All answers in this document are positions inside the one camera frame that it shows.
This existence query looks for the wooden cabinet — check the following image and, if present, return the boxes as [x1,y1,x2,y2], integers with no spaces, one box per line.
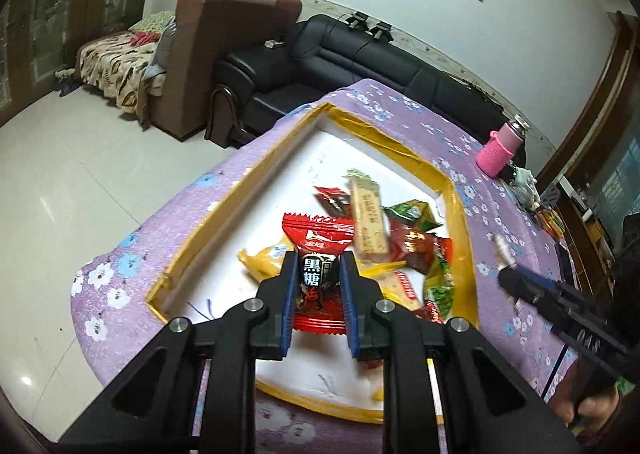
[545,174,623,259]

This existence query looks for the brown armchair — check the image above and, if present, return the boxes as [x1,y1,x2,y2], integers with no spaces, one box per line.
[150,0,303,143]

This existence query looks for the yellow white red-print packet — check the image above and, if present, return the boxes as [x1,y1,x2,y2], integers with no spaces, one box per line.
[360,266,422,313]

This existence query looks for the green pea snack packet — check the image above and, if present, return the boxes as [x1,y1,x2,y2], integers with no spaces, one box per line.
[422,254,457,325]

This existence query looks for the beige biscuit bar packet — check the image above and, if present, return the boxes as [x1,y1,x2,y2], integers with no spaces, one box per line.
[347,176,392,263]

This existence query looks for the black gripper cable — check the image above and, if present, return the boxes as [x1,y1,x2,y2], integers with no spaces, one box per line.
[542,344,569,396]

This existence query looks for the patterned blanket sofa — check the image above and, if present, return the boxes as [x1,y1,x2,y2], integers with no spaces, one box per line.
[75,28,173,127]

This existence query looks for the pile of plastic bags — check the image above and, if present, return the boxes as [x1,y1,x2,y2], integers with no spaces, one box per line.
[500,161,544,211]

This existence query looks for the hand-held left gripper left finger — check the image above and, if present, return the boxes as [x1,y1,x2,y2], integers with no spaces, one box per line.
[50,250,301,454]

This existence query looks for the yellow taped white box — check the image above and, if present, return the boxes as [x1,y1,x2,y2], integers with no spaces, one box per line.
[145,102,482,426]

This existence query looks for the red black candy packet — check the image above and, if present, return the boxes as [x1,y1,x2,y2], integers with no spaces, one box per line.
[281,212,357,336]

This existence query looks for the red white snack packet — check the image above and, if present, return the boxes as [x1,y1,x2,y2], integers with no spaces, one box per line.
[414,301,448,325]

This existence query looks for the dark green snack packet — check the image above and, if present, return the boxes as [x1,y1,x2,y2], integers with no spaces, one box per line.
[382,200,444,233]

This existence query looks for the person's right forearm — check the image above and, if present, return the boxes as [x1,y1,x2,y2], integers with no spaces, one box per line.
[549,359,640,454]

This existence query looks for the pink knit-sleeved bottle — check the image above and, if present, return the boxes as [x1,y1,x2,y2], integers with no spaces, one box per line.
[476,116,528,179]

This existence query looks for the orange snack packets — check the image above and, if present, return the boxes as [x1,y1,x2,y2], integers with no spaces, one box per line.
[536,210,564,238]

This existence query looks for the silver candy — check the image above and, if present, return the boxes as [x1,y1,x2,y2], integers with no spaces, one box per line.
[492,233,517,271]

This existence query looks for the black leather sofa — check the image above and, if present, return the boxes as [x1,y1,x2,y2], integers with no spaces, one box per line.
[212,14,507,149]

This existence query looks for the wooden door frame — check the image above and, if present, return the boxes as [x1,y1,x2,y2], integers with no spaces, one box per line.
[535,11,640,185]

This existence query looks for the purple floral tablecloth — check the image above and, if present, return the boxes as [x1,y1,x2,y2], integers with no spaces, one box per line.
[70,78,618,454]

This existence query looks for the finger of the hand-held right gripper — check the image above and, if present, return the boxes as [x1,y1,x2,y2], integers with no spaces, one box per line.
[520,270,563,297]
[499,266,556,322]

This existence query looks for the person's right hand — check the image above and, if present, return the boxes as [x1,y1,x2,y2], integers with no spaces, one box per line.
[572,391,622,435]

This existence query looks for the green pillow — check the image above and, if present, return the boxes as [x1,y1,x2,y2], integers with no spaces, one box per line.
[128,11,177,33]

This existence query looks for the dark shoes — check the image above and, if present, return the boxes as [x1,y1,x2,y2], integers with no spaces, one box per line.
[54,66,81,98]

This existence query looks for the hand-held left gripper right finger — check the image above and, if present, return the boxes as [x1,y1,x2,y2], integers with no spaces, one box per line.
[340,250,583,454]

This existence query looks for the small red candy packet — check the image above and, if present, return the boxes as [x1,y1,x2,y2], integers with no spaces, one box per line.
[313,185,353,215]

